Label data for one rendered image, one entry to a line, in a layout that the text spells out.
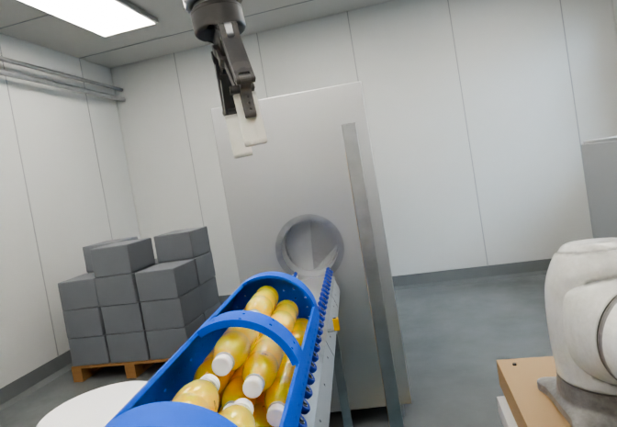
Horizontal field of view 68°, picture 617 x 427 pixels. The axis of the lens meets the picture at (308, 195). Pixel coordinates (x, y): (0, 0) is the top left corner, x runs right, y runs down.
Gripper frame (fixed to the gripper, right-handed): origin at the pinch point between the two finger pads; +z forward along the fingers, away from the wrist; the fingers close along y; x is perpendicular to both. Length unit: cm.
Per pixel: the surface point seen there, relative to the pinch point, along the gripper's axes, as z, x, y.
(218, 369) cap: 38.8, -11.7, -24.7
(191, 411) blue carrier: 33.1, -16.0, 4.1
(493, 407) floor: 160, 132, -168
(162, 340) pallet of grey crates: 111, -55, -355
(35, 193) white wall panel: -47, -149, -448
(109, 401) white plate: 49, -39, -56
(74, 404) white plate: 48, -48, -61
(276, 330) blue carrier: 36.2, 1.6, -29.4
